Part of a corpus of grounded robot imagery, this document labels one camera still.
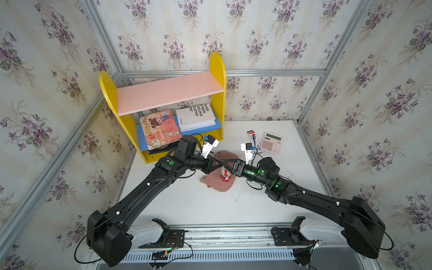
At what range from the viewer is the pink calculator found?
3.42 ft

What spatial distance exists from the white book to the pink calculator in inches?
13.8

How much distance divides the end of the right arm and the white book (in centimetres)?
42

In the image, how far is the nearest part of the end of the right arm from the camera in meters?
0.64

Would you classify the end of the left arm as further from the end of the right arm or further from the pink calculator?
the pink calculator

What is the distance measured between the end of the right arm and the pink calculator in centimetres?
43

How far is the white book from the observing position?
3.21 ft

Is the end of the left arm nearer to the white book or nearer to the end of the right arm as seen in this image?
the end of the right arm
